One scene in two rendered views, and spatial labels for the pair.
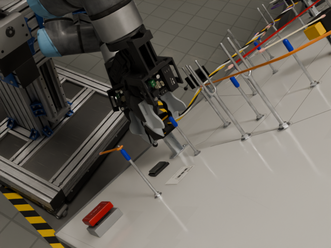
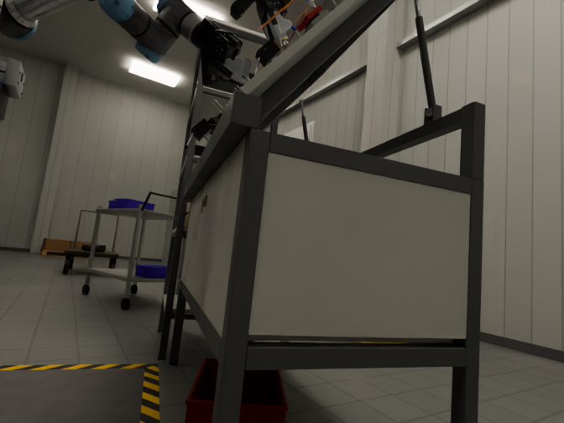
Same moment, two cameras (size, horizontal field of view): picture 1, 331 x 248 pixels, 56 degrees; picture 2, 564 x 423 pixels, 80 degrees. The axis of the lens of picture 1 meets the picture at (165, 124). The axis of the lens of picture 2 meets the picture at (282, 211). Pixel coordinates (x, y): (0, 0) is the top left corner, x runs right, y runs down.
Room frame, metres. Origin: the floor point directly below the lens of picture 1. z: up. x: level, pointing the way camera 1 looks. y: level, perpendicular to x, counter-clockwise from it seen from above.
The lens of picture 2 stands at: (-0.10, 0.75, 0.57)
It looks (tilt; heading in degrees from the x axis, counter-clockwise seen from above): 7 degrees up; 300
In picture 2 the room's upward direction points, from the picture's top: 6 degrees clockwise
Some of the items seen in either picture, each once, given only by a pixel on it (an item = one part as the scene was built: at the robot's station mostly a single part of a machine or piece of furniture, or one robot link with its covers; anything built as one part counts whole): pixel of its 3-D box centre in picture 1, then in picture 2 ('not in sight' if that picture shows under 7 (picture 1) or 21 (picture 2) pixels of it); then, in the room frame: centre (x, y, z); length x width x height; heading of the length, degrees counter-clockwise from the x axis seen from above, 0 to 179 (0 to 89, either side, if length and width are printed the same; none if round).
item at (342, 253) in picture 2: not in sight; (283, 246); (0.52, -0.36, 0.60); 1.17 x 0.58 x 0.40; 140
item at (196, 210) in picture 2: not in sight; (194, 238); (0.93, -0.31, 0.60); 0.55 x 0.02 x 0.39; 140
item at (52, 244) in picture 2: not in sight; (67, 248); (8.80, -4.09, 0.20); 1.14 x 0.82 x 0.40; 62
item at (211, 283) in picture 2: not in sight; (214, 236); (0.51, 0.04, 0.60); 0.55 x 0.03 x 0.39; 140
